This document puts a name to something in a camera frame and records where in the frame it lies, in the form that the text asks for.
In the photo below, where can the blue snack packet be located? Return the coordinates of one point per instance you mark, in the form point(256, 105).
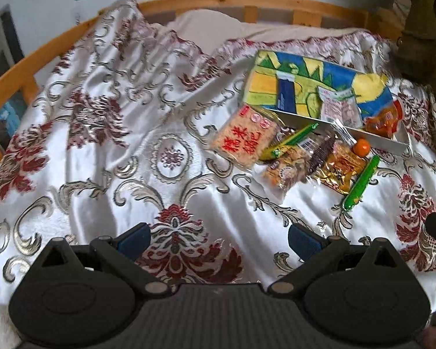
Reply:
point(285, 94)

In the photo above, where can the clear mixed snack packet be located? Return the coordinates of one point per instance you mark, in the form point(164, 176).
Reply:
point(283, 171)

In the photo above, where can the gold foil snack packet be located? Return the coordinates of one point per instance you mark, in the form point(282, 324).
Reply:
point(343, 169)

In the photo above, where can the dark purple snack packet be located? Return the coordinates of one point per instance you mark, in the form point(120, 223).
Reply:
point(321, 156)

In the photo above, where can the orange rice cracker packet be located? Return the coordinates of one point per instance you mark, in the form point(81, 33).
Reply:
point(239, 141)

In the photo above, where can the olive hanging garment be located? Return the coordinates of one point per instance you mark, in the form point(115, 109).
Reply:
point(421, 7)

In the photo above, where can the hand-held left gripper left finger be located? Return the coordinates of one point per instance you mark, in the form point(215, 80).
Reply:
point(132, 241)

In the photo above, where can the floral satin bedspread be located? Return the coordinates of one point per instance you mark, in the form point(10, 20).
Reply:
point(112, 152)

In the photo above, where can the pink white snack packet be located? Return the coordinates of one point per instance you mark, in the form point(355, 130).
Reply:
point(339, 111)

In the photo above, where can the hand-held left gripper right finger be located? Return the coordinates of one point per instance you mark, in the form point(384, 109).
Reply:
point(305, 243)

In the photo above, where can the orange red snack packet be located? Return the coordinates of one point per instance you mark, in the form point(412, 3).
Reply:
point(381, 123)

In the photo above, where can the small orange tangerine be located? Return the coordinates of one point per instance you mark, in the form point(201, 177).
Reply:
point(362, 146)

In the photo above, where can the wooden bed frame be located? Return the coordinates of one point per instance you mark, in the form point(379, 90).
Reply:
point(203, 2)

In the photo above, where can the colourful printed box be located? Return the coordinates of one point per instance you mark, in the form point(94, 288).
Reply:
point(269, 80)

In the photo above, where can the beige blanket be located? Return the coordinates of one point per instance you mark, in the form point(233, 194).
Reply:
point(203, 29)

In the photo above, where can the green sausage stick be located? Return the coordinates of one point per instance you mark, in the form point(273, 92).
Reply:
point(294, 139)
point(361, 183)

